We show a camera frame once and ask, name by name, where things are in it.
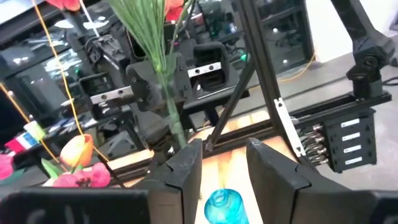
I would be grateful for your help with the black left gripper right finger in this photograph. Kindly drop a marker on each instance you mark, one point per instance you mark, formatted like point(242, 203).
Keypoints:
point(280, 193)

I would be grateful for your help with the black aluminium table frame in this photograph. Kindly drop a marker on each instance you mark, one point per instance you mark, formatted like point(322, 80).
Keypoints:
point(258, 62)

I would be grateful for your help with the pale green container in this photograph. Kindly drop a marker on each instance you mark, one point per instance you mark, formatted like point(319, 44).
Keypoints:
point(35, 130)

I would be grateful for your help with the blue glass vase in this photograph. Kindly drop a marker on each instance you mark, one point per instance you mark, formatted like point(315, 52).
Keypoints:
point(225, 207)

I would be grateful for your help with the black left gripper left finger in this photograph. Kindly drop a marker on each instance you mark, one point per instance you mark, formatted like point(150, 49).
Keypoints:
point(177, 174)

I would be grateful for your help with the orange artificial tulip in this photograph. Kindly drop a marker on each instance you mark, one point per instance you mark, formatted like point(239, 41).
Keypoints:
point(77, 151)

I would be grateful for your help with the orange artificial flower bunch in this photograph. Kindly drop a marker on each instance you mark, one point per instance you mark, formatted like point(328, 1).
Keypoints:
point(149, 31)

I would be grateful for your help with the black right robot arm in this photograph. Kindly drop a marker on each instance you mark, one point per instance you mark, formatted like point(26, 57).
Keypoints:
point(102, 46)

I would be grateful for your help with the black connector hub box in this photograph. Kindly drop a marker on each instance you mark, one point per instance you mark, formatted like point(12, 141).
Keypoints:
point(351, 140)

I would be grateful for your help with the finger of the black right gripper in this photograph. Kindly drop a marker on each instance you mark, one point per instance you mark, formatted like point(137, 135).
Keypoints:
point(146, 87)
point(183, 81)

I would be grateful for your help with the pink artificial flower bunch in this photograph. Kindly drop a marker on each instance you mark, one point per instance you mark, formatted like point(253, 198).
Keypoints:
point(90, 177)

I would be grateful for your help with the small red box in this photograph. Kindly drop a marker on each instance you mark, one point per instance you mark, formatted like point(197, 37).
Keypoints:
point(15, 145)

